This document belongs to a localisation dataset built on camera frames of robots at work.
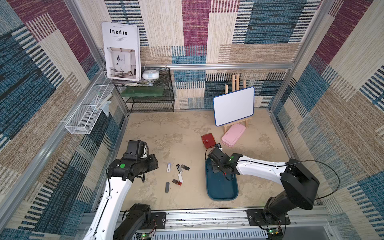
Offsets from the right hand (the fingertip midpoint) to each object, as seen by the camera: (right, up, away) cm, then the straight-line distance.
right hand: (215, 163), depth 88 cm
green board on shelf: (-49, +44, +10) cm, 67 cm away
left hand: (-33, +4, -14) cm, 36 cm away
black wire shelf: (-43, +39, +31) cm, 65 cm away
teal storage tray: (+2, -11, -6) cm, 12 cm away
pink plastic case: (+13, +14, +15) cm, 24 cm away
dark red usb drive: (-22, -10, -4) cm, 25 cm away
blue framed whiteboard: (+13, +34, +10) cm, 38 cm away
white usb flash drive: (-20, -8, -1) cm, 22 cm away
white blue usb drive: (-28, -3, +3) cm, 28 cm away
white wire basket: (-79, +26, +3) cm, 83 cm away
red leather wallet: (-3, +12, +13) cm, 18 cm away
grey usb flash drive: (-28, -12, -4) cm, 31 cm away
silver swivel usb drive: (-22, -3, +3) cm, 22 cm away
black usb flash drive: (-18, -3, +3) cm, 19 cm away
